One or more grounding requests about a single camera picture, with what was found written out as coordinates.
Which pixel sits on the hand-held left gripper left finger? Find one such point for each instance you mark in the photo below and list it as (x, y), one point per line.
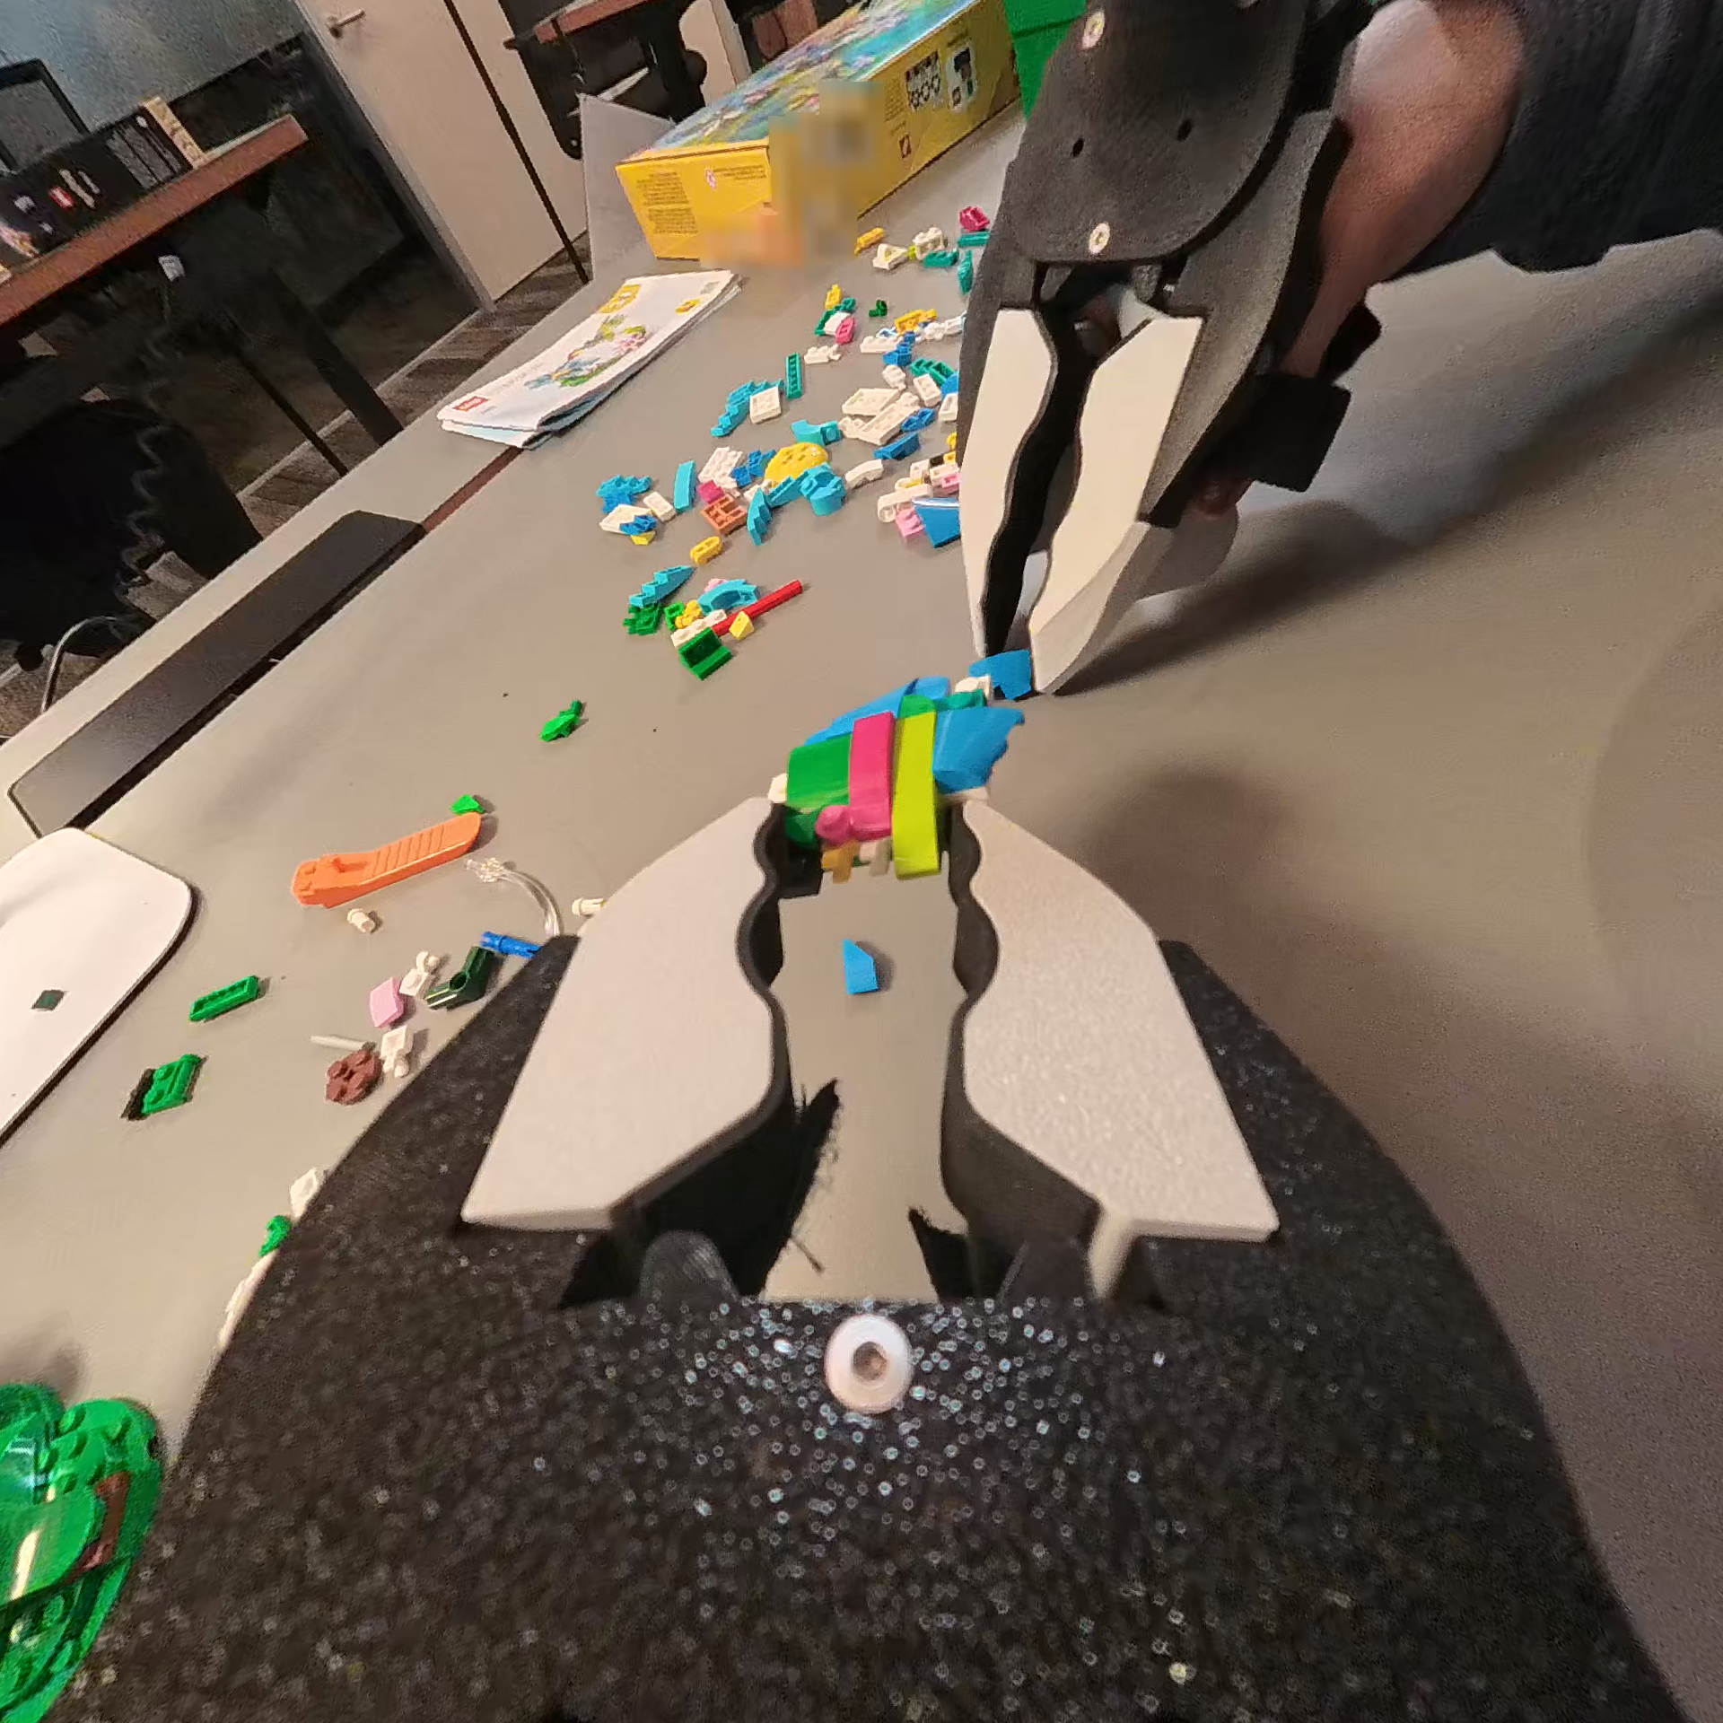
(634, 1036)

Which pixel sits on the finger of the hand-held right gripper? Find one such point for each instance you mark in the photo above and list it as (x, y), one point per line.
(1132, 471)
(998, 444)

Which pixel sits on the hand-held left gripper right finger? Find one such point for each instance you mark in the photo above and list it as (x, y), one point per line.
(1098, 1064)

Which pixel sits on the blue lego brick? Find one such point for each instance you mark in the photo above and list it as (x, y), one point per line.
(1008, 670)

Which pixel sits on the multicoloured lego assembly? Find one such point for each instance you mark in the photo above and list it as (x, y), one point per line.
(917, 794)

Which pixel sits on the person's right forearm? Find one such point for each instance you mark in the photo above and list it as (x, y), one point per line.
(1616, 135)

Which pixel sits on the dark green lego piece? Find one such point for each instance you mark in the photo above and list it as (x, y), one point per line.
(466, 979)

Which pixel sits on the clear lego piece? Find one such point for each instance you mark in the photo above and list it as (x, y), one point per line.
(519, 889)

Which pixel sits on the pile of loose lego bricks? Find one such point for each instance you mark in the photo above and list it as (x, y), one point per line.
(795, 465)

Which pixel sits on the pink lego tile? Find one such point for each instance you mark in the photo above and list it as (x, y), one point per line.
(387, 1003)

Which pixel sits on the brown round lego piece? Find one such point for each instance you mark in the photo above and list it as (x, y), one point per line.
(354, 1078)

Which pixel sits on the small heap of lego pieces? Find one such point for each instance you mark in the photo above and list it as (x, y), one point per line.
(728, 593)

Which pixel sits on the green lego plate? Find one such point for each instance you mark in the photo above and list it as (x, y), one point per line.
(228, 997)
(169, 1084)

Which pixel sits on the lego instruction booklet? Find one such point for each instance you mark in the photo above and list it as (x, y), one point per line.
(594, 357)

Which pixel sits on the yellow lego box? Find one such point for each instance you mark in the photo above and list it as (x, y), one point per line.
(661, 202)

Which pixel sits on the large green lego build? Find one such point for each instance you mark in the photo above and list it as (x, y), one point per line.
(68, 1521)

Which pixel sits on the person's right hand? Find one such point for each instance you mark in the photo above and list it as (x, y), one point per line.
(1415, 135)

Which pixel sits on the small blue slope brick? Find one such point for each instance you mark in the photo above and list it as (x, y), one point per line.
(862, 970)

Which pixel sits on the orange brick separator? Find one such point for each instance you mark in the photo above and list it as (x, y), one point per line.
(391, 861)

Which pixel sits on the black table panel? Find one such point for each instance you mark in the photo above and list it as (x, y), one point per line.
(202, 660)

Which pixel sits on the grey door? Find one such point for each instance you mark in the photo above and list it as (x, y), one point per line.
(433, 135)

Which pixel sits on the brown wooden desk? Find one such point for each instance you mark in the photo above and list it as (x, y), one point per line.
(163, 190)

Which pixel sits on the black cardboard box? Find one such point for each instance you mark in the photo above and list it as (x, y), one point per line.
(96, 176)

